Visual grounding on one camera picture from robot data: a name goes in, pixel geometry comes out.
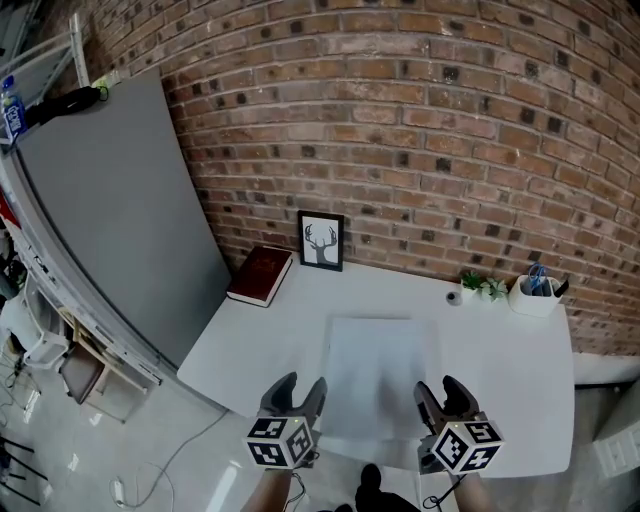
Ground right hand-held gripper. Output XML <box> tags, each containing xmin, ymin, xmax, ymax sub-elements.
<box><xmin>412</xmin><ymin>374</ymin><xmax>506</xmax><ymax>477</ymax></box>

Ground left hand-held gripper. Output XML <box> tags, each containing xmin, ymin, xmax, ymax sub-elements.
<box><xmin>242</xmin><ymin>371</ymin><xmax>329</xmax><ymax>472</ymax></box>

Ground person's left forearm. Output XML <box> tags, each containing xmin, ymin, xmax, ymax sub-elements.
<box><xmin>239</xmin><ymin>468</ymin><xmax>295</xmax><ymax>512</ymax></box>

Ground person's right forearm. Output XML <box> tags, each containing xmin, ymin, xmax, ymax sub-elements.
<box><xmin>447</xmin><ymin>472</ymin><xmax>494</xmax><ymax>512</ymax></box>

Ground white desk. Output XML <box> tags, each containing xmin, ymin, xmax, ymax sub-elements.
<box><xmin>176</xmin><ymin>258</ymin><xmax>577</xmax><ymax>482</ymax></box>

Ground person's dark legs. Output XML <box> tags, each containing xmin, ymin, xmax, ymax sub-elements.
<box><xmin>318</xmin><ymin>463</ymin><xmax>422</xmax><ymax>512</ymax></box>

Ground dark red book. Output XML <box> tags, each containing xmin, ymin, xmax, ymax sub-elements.
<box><xmin>225</xmin><ymin>245</ymin><xmax>295</xmax><ymax>309</ymax></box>

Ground white pen holder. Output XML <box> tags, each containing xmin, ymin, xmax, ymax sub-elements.
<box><xmin>508</xmin><ymin>274</ymin><xmax>564</xmax><ymax>318</ymax></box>

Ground blue scissors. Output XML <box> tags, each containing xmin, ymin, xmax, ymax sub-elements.
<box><xmin>526</xmin><ymin>262</ymin><xmax>549</xmax><ymax>297</ymax></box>

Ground black framed deer picture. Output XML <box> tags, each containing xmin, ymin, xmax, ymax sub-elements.
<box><xmin>297</xmin><ymin>209</ymin><xmax>346</xmax><ymax>273</ymax></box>

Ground white cabinet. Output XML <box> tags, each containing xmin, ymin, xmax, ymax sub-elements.
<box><xmin>591</xmin><ymin>393</ymin><xmax>640</xmax><ymax>482</ymax></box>

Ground wooden chair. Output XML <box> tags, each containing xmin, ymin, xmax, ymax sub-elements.
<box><xmin>58</xmin><ymin>318</ymin><xmax>152</xmax><ymax>427</ymax></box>

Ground grey refrigerator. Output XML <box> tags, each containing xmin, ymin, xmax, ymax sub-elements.
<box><xmin>0</xmin><ymin>68</ymin><xmax>234</xmax><ymax>412</ymax></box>

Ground white stool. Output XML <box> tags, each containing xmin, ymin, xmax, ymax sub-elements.
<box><xmin>21</xmin><ymin>323</ymin><xmax>70</xmax><ymax>372</ymax></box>

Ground black stand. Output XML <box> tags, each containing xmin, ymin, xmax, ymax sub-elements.
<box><xmin>0</xmin><ymin>433</ymin><xmax>50</xmax><ymax>507</ymax></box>

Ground red sticker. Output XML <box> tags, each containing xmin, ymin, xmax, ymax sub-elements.
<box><xmin>0</xmin><ymin>185</ymin><xmax>22</xmax><ymax>227</ymax></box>

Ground black pouch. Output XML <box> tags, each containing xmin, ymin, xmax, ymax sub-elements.
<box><xmin>26</xmin><ymin>85</ymin><xmax>110</xmax><ymax>127</ymax></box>

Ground blue label water bottle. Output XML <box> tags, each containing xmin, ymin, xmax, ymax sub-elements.
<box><xmin>0</xmin><ymin>74</ymin><xmax>30</xmax><ymax>145</ymax></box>

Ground white metal shelf rack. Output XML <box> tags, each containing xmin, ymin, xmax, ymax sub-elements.
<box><xmin>0</xmin><ymin>12</ymin><xmax>92</xmax><ymax>109</ymax></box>

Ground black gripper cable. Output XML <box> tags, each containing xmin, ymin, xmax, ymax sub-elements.
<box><xmin>285</xmin><ymin>452</ymin><xmax>321</xmax><ymax>512</ymax></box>
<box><xmin>422</xmin><ymin>474</ymin><xmax>469</xmax><ymax>511</ymax></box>

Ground grey power cable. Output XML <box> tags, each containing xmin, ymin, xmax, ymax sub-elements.
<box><xmin>109</xmin><ymin>408</ymin><xmax>230</xmax><ymax>510</ymax></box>

